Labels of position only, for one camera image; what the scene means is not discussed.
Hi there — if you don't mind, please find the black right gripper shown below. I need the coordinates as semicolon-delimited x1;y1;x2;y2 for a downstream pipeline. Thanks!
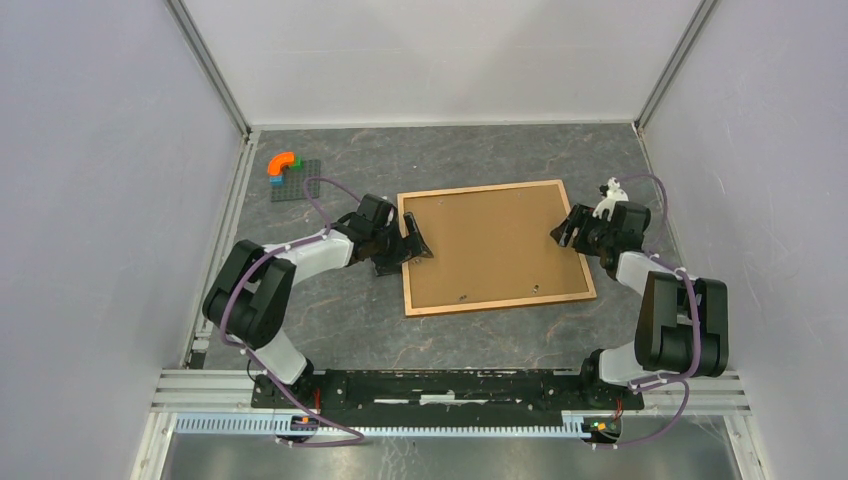
548;204;613;258

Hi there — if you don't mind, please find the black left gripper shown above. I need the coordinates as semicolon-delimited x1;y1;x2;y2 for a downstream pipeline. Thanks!
371;213;433;278

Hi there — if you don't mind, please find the wooden picture frame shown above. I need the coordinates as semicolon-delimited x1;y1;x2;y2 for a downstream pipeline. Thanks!
396;178;598;318

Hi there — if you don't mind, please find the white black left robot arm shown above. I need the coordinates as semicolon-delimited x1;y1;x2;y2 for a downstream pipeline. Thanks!
201;194;433;408

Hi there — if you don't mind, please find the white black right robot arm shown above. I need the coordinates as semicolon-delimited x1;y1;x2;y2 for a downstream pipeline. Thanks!
550;201;729;408

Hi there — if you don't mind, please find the grey lego baseplate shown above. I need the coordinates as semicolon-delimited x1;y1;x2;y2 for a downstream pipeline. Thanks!
269;159;322;202

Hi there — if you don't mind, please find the orange curved toy block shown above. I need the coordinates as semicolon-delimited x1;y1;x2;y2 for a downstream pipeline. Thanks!
267;152;297;177

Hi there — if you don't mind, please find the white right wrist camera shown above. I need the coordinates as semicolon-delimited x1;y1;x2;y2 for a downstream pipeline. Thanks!
592;177;629;219

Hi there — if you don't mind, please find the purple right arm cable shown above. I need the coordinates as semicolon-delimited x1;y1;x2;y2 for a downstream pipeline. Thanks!
596;173;704;450

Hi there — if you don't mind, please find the white slotted cable duct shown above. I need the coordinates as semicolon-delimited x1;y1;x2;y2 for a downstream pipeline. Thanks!
174;413;619;440

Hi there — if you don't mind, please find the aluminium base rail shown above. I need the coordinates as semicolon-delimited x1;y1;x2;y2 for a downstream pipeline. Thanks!
152;370;750;419

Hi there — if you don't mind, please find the right aluminium corner post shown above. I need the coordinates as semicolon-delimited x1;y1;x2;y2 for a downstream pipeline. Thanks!
633;0;720;136

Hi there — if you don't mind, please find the aluminium corner post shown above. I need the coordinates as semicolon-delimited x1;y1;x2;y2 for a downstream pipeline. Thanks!
164;0;252;138
633;0;720;136

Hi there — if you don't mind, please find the left aluminium corner post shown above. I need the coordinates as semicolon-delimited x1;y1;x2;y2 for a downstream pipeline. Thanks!
164;0;252;138

